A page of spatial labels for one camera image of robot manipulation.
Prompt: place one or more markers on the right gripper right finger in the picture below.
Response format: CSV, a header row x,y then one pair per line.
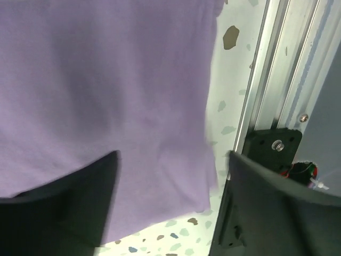
x,y
278,216

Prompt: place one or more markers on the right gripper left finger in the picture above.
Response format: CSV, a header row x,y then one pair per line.
x,y
64,217

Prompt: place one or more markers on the purple t shirt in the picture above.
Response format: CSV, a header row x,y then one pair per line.
x,y
80,79

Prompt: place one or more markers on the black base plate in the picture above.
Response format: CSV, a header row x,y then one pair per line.
x,y
276,150

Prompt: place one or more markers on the aluminium frame rail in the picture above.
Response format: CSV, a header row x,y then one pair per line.
x,y
295,49

